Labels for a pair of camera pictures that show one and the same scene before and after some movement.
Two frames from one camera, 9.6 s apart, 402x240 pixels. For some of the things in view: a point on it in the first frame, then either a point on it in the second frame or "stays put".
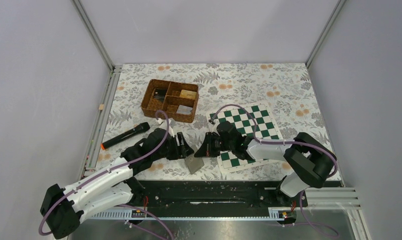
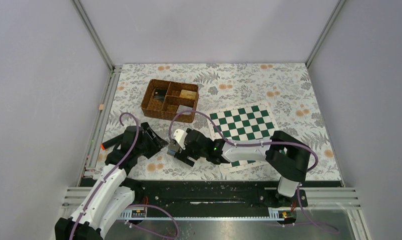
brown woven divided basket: (178, 100) stays put
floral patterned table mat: (286, 88) stays put
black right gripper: (206, 149) -> (184, 158)
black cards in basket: (160, 94) stays put
